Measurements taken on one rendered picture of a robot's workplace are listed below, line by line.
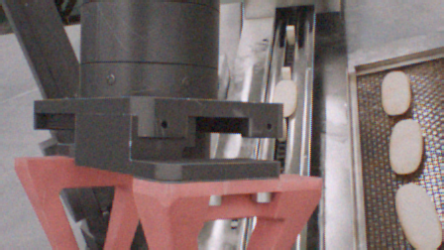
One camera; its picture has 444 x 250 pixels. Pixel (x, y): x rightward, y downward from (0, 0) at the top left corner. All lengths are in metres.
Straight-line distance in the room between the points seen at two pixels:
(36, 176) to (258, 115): 0.11
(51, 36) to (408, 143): 0.42
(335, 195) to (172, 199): 0.65
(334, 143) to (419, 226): 0.29
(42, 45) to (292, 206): 0.49
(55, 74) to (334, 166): 0.40
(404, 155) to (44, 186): 0.52
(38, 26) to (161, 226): 0.50
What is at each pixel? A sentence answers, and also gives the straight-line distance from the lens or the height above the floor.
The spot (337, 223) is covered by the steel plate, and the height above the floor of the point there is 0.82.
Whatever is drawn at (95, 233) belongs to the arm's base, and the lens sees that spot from 0.79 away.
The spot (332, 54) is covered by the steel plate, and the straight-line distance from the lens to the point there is 1.13.
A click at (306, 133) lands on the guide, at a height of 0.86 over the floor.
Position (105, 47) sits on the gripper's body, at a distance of 0.24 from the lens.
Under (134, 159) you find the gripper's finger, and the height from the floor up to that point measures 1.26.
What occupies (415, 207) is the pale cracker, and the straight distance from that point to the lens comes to 0.69.
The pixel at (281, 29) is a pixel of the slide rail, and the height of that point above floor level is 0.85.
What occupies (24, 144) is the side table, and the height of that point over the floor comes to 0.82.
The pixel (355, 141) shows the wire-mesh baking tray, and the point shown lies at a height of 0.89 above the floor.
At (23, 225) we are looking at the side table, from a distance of 0.92.
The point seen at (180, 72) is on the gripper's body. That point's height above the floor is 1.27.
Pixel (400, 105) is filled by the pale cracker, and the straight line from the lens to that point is 0.84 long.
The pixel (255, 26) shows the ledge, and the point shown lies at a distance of 1.17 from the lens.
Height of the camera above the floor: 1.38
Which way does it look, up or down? 35 degrees down
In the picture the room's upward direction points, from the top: 11 degrees counter-clockwise
